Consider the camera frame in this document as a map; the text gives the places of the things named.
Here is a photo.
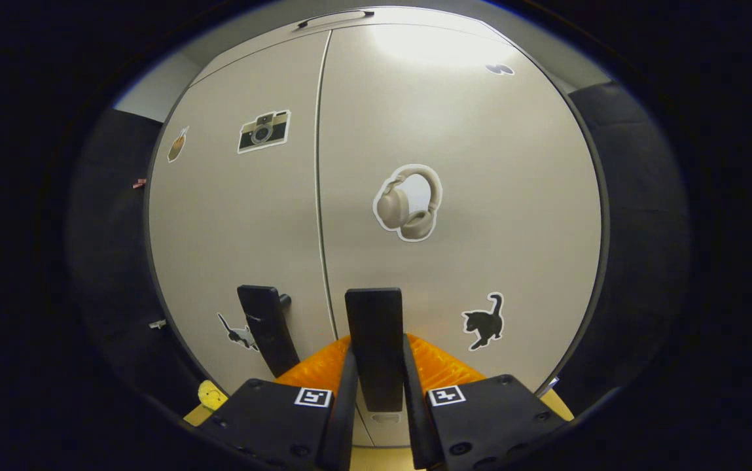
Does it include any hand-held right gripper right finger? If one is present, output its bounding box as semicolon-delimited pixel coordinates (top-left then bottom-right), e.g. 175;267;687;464
403;334;569;470

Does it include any white double-door shoe cabinet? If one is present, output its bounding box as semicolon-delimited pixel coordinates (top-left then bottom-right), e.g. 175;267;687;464
143;7;612;449

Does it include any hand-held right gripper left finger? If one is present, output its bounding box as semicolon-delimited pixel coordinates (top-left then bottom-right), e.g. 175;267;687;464
183;335;359;471

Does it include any black door handle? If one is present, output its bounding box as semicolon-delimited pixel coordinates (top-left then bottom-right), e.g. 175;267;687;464
345;288;404;413
237;285;301;379

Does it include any yellow plush toy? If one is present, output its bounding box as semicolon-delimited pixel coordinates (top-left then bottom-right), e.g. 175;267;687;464
197;379;228;411

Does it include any white shoe cabinet door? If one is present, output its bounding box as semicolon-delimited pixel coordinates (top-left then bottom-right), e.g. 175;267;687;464
315;23;605;449
145;31;371;447

